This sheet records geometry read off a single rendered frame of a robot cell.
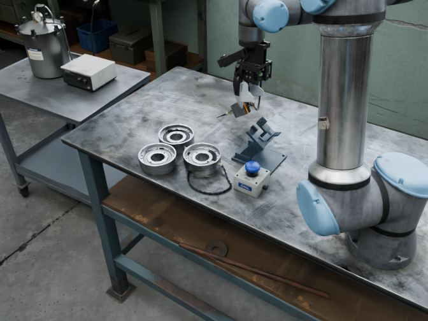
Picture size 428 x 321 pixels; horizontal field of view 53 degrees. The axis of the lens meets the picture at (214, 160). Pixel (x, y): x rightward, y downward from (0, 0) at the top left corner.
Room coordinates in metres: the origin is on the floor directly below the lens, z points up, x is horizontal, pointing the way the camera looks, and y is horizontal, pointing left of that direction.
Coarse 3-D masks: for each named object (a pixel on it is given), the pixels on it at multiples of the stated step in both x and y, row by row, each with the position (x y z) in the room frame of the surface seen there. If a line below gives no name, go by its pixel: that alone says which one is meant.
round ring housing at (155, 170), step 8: (152, 144) 0.99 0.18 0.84; (160, 144) 0.99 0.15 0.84; (144, 152) 0.96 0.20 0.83; (152, 152) 0.96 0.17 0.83; (160, 152) 0.96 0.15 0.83; (152, 160) 0.95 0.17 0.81; (160, 160) 0.96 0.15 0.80; (144, 168) 0.90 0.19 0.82; (152, 168) 0.89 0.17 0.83; (160, 168) 0.89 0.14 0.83; (168, 168) 0.90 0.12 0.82
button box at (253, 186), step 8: (240, 176) 0.84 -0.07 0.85; (248, 176) 0.84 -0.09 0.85; (256, 176) 0.84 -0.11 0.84; (264, 176) 0.84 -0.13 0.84; (240, 184) 0.83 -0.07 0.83; (248, 184) 0.81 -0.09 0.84; (256, 184) 0.81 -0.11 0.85; (264, 184) 0.84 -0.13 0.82; (248, 192) 0.81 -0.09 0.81; (256, 192) 0.80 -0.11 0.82
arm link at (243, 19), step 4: (240, 0) 1.13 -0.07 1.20; (244, 0) 1.11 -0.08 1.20; (240, 4) 1.13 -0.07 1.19; (244, 4) 1.10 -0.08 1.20; (240, 8) 1.13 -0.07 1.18; (244, 8) 1.10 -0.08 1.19; (240, 12) 1.13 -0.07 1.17; (244, 12) 1.11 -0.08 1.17; (240, 16) 1.13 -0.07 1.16; (244, 16) 1.12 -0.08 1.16; (240, 20) 1.13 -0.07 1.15; (244, 20) 1.12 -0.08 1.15; (248, 20) 1.11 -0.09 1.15; (240, 24) 1.13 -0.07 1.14; (244, 24) 1.11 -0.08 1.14; (248, 24) 1.11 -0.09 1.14; (252, 24) 1.11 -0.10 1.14
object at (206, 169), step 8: (200, 144) 0.99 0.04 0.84; (208, 144) 0.99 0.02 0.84; (184, 152) 0.95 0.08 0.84; (200, 152) 0.96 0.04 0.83; (208, 152) 0.96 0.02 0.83; (216, 152) 0.96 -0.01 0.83; (184, 160) 0.92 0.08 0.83; (192, 160) 0.93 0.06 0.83; (200, 160) 0.96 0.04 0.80; (208, 160) 0.92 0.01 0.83; (216, 160) 0.91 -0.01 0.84; (192, 168) 0.90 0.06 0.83; (200, 168) 0.89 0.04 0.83; (208, 168) 0.89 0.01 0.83; (216, 168) 0.91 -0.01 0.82
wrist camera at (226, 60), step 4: (244, 48) 1.14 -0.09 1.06; (236, 52) 1.14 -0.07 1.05; (240, 52) 1.14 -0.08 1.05; (244, 52) 1.13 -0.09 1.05; (224, 56) 1.19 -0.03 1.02; (228, 56) 1.16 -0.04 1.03; (232, 56) 1.15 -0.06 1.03; (236, 56) 1.14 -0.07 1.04; (240, 56) 1.14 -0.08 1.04; (244, 56) 1.13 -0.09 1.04; (220, 60) 1.18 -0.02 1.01; (224, 60) 1.17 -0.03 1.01; (228, 60) 1.16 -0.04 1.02; (232, 60) 1.15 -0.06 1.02; (236, 60) 1.14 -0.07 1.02; (220, 64) 1.18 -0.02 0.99; (224, 64) 1.17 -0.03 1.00; (228, 64) 1.16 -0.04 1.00
